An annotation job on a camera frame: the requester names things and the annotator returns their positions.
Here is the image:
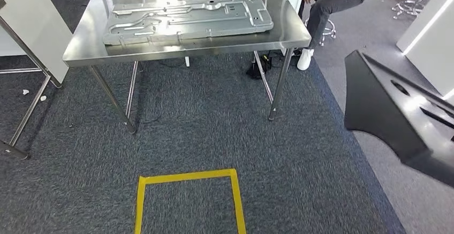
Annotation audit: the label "black plastic panel part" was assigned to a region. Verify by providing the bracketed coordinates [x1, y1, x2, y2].
[344, 49, 454, 190]

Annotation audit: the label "stainless steel workbench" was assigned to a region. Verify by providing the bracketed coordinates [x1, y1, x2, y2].
[63, 0, 312, 134]

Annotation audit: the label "black bag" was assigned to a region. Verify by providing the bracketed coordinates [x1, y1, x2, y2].
[246, 53, 272, 80]

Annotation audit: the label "yellow floor tape square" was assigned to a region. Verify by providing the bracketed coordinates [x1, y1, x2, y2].
[134, 168, 247, 234]

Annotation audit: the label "stamped grey metal panel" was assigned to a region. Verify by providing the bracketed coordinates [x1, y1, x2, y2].
[103, 0, 274, 46]

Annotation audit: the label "person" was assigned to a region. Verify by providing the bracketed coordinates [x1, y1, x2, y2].
[297, 0, 382, 72]

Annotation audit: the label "steel table with sled legs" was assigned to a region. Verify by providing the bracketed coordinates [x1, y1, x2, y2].
[0, 16, 68, 160]

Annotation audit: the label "white panel table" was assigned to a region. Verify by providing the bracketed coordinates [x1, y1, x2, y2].
[0, 0, 73, 88]

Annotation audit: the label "white counter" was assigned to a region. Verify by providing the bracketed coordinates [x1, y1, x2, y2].
[396, 0, 454, 96]

